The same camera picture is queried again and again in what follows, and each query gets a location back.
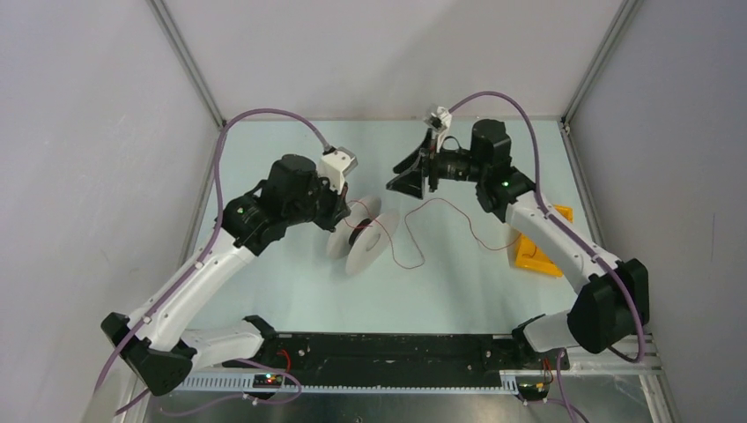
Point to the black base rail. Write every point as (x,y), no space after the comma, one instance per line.
(359,358)

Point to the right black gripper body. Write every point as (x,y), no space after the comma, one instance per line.
(442,164)

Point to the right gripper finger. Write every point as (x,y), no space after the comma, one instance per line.
(410,183)
(417,161)

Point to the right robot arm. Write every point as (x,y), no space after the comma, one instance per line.
(611,295)

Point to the grey slotted cable duct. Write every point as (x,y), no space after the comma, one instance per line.
(241,382)

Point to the small circuit board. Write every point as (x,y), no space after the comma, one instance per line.
(535,387)
(267,381)

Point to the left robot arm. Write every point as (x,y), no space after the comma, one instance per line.
(155,340)

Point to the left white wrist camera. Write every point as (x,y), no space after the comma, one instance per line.
(334,165)

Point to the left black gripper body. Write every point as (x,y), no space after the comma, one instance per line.
(327,204)

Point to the aluminium frame post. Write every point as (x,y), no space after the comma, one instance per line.
(170,28)
(620,23)

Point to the right aluminium frame post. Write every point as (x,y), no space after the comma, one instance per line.
(620,23)

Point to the left aluminium frame post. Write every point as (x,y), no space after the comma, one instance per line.
(170,28)

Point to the left small circuit board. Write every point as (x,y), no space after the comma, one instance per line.
(267,381)

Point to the right small circuit board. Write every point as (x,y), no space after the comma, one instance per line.
(535,387)

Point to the white cable spool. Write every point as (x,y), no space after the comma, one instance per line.
(364,235)

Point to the yellow plastic bin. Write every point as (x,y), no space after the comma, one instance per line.
(528,255)

